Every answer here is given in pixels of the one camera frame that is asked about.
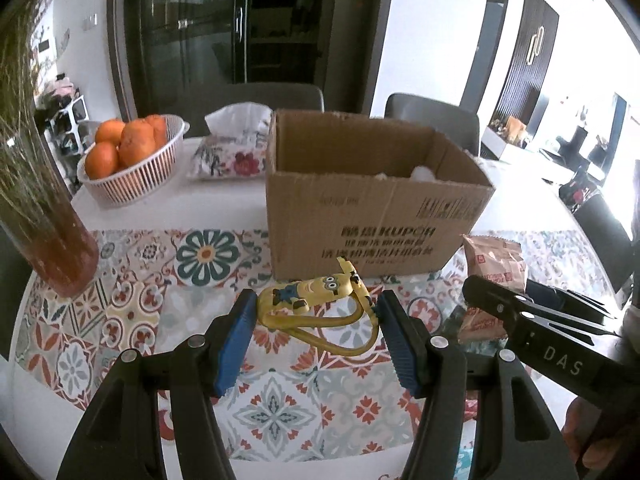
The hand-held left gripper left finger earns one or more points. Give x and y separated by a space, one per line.
235 342

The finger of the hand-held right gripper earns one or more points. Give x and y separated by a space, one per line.
555 297
492 300

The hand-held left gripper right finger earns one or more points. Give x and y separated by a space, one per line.
400 347

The yellow cartoon rubber toy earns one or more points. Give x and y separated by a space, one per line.
305 291

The brown cardboard box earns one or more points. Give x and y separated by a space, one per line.
370 225

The white soft item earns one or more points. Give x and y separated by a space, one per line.
422 174

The person's right hand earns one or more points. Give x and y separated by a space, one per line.
580 427

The patterned tile table mat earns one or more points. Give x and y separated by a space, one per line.
295 410

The white low console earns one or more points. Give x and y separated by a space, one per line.
520 147

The floral tissue pack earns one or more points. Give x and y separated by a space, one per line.
227 157

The white plastic basket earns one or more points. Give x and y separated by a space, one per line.
135 177

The glass vase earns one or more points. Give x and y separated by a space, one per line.
55 255

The pile of oranges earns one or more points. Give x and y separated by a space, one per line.
136 144

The white tissue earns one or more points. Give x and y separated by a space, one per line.
240 117

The dark doorway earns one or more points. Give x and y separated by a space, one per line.
487 55

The white shelf rack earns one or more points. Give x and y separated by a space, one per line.
65 115

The dried flower bunch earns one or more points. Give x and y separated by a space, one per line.
27 125

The black glass door cabinet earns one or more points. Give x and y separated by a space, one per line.
225 25

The dark slatted wall panel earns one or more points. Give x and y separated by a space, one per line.
530 55

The wall light switch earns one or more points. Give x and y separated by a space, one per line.
90 20

